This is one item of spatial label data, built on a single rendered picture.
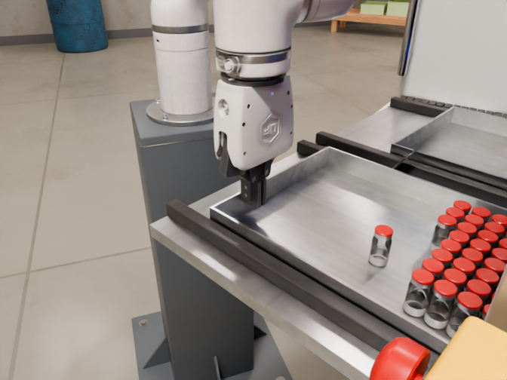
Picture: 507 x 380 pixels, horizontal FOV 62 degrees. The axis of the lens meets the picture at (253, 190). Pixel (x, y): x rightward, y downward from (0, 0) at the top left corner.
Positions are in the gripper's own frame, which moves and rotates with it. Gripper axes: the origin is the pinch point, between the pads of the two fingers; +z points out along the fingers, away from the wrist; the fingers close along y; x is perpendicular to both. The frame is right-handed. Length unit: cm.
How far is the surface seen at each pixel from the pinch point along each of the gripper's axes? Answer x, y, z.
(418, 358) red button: -29.6, -18.1, -9.0
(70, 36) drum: 503, 201, 70
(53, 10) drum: 518, 194, 40
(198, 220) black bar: 2.4, -7.5, 2.3
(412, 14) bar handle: 19, 79, -12
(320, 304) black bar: -17.0, -8.1, 3.1
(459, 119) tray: -7, 54, 3
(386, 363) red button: -28.4, -19.2, -8.6
